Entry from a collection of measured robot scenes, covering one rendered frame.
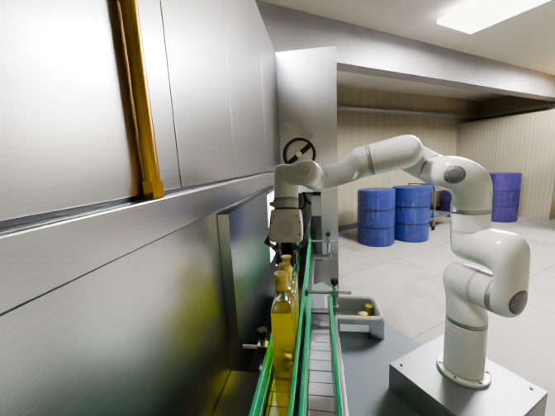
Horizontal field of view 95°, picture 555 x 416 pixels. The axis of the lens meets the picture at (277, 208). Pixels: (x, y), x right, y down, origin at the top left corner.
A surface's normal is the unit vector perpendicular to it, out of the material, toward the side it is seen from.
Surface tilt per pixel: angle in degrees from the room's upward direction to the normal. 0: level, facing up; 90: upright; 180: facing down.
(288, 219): 74
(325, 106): 90
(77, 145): 90
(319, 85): 90
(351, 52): 90
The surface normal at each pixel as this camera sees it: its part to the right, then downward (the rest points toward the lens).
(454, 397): -0.05, -0.99
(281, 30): 0.45, 0.13
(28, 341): 0.99, -0.02
